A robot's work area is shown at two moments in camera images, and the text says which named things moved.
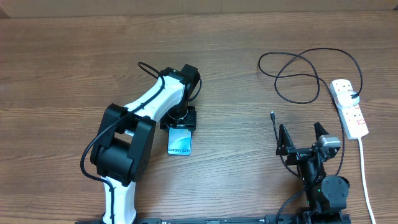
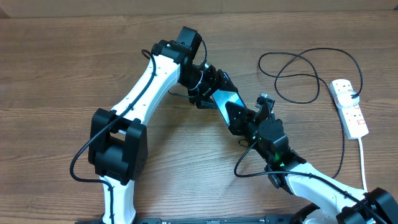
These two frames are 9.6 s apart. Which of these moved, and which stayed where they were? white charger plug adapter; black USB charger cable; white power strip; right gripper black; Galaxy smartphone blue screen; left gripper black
Moved: right gripper black; left gripper black; Galaxy smartphone blue screen
Stayed: white power strip; white charger plug adapter; black USB charger cable
